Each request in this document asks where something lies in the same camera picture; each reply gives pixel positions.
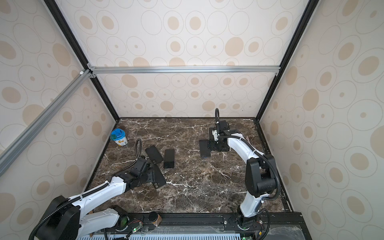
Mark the black cylinder on base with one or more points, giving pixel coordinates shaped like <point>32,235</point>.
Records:
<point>155,218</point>

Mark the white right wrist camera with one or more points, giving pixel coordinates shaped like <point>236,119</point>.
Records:
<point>215,135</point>

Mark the black frame post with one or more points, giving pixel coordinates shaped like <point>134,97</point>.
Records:
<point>59,18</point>
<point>304,21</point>

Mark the black frame post left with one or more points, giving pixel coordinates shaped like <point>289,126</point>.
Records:
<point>59,18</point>

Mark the silver aluminium side rail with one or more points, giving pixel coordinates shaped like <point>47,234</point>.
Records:
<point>28,135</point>

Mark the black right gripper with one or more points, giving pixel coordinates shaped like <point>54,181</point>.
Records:
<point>214,148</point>

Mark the silver aluminium crossbar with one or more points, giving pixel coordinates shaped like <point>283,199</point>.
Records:
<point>185,70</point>

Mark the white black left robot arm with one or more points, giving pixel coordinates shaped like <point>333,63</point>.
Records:
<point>70,218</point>

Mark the black phone case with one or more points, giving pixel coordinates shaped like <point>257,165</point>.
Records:
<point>154,155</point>
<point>157,178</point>

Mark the blue white yogurt cup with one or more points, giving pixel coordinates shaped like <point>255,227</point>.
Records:
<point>119,137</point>

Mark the blue-edged smartphone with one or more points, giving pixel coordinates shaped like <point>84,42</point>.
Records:
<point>205,150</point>

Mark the black frame post right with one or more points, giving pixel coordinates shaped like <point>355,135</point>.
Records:
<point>304,21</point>

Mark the magenta-edged smartphone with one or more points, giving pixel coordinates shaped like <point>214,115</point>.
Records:
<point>169,159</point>

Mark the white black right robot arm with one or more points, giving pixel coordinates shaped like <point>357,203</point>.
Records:
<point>261,178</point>

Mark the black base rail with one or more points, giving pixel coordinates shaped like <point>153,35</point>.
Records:
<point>227,221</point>

